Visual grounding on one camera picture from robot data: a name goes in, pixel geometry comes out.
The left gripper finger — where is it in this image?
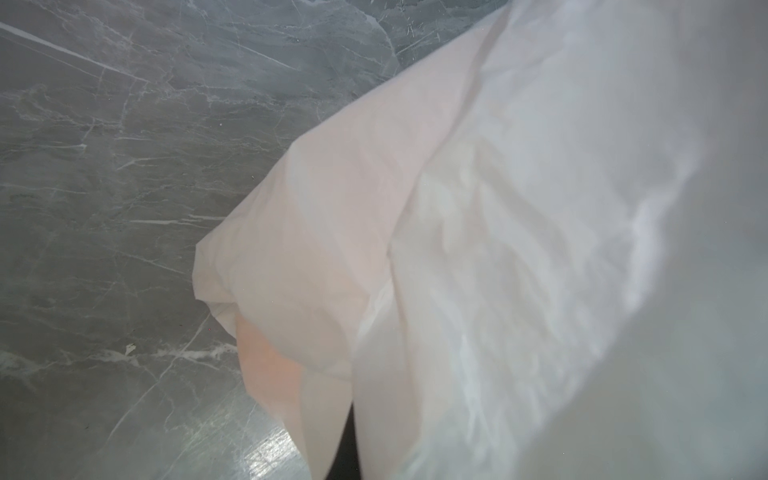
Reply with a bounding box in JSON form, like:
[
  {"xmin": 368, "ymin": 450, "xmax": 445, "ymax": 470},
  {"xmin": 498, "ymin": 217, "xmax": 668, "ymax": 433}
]
[{"xmin": 326, "ymin": 405, "xmax": 362, "ymax": 480}]

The white plastic bag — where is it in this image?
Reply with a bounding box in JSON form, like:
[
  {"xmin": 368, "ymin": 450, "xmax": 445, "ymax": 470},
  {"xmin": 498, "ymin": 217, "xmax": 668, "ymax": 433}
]
[{"xmin": 193, "ymin": 1, "xmax": 767, "ymax": 479}]

